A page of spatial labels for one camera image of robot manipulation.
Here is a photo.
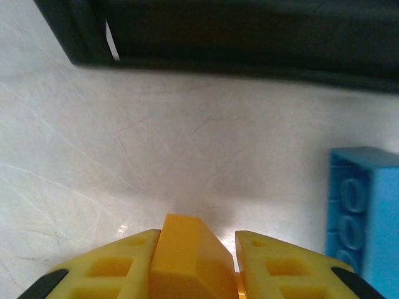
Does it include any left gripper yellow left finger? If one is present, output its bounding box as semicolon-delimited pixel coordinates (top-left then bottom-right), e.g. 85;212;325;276
18;229;161;299

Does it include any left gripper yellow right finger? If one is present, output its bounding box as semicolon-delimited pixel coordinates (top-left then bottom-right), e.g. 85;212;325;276
234;229;386;299

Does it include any yellow lego brick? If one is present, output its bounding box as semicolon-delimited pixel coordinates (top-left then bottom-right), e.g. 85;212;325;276
148;213;247;299

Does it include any blue two-by-four lego brick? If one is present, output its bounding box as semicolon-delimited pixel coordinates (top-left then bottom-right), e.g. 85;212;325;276
324;146;399;299

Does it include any black plastic bin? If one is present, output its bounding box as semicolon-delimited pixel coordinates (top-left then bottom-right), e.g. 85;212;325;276
32;0;399;94

